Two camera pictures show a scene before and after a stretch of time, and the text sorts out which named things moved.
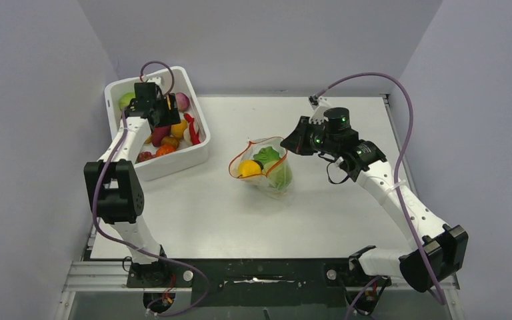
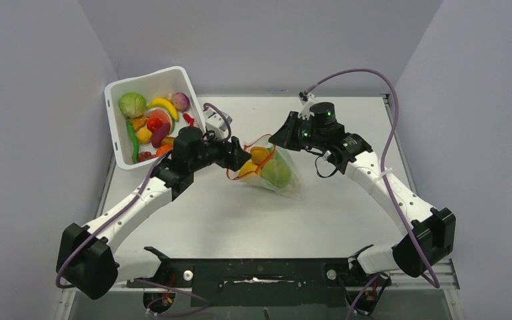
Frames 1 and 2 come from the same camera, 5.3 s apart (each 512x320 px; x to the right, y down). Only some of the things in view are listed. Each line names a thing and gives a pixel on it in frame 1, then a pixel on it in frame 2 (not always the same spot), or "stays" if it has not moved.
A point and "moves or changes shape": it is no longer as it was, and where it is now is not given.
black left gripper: x=168 y=102 -> x=233 y=157
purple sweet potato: x=159 y=133 stays
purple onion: x=183 y=102 stays
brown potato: x=170 y=140 stays
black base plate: x=257 y=282 stays
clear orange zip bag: x=263 y=163 moves or changes shape
